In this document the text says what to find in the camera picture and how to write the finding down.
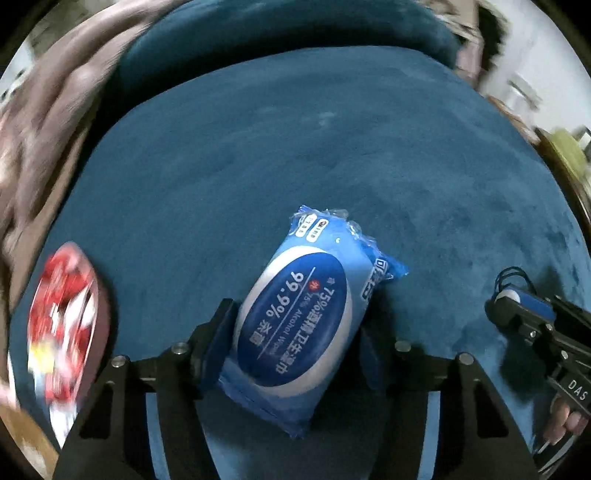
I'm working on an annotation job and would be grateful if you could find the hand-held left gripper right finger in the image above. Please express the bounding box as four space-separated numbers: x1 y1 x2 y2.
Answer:
358 323 541 480

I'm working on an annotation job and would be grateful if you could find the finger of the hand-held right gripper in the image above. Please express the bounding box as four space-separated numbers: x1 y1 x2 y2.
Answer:
510 288 557 320
485 296 546 344

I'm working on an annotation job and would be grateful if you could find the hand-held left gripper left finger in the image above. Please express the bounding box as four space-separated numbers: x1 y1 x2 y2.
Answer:
53 298 241 480

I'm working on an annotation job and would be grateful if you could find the black hair tie white bead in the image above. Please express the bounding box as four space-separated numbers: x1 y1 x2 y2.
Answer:
495 267 536 306

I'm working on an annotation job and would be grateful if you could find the blue wipes pack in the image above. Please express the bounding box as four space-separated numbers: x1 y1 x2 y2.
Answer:
217 204 411 439

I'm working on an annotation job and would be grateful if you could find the person's right hand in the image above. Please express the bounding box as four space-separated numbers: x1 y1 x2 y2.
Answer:
540 394 589 446

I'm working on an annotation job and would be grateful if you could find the pink oval tray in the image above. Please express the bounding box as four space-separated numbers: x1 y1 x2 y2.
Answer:
9 240 114 450

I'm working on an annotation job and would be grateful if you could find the wooden chair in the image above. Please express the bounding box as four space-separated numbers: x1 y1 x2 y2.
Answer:
531 127 591 222

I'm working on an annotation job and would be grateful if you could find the pile of wrapped candies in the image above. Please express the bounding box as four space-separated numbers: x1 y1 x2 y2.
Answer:
28 244 98 444

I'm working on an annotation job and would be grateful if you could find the white power strip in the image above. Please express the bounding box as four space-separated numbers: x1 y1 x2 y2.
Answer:
505 76 543 112

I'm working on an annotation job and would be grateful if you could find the brown fleece blanket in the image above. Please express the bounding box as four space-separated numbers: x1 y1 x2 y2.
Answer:
0 0 185 273

